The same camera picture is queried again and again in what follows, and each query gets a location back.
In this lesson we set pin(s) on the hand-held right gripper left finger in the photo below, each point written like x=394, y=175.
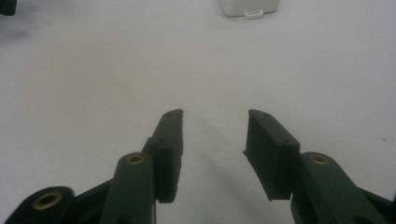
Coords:
x=163, y=155

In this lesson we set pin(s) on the black object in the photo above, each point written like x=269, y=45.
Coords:
x=7, y=6

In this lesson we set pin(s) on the white plastic box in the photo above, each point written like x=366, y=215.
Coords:
x=249, y=6

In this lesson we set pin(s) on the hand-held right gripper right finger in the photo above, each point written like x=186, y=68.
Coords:
x=274, y=155

